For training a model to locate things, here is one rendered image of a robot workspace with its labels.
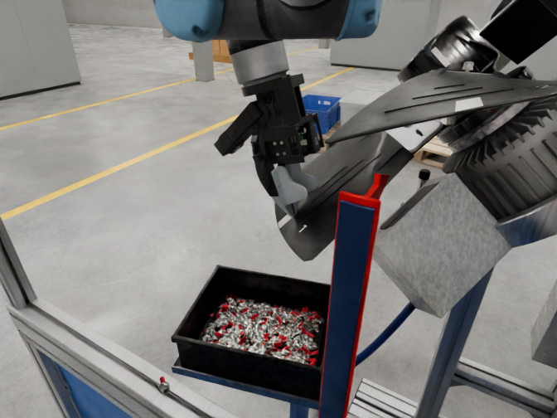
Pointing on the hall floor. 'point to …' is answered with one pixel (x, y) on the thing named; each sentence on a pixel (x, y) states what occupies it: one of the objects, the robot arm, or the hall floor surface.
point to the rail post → (47, 370)
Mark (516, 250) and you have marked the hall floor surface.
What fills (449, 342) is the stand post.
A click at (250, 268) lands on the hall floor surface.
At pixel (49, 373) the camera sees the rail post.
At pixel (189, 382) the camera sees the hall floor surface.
